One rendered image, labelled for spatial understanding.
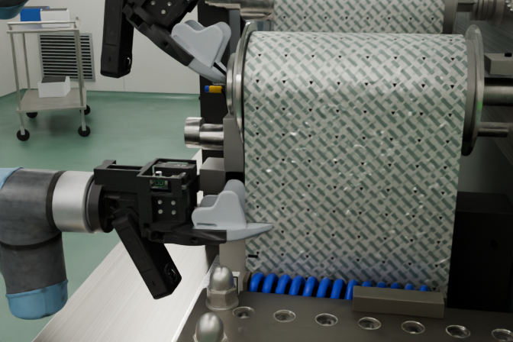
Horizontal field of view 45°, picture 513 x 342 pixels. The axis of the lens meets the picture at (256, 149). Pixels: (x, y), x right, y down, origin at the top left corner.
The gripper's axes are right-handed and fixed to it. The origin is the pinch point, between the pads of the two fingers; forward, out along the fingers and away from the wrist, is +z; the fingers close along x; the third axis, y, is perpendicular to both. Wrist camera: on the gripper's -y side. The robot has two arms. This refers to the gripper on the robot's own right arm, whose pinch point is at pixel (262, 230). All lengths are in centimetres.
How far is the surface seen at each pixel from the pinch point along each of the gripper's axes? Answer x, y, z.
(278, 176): -0.2, 6.8, 1.9
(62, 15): 407, -11, -228
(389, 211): -0.2, 3.4, 14.5
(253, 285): -3.7, -5.4, -0.5
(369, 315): -7.0, -5.9, 12.7
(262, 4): 27.8, 24.1, -4.4
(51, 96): 428, -82, -256
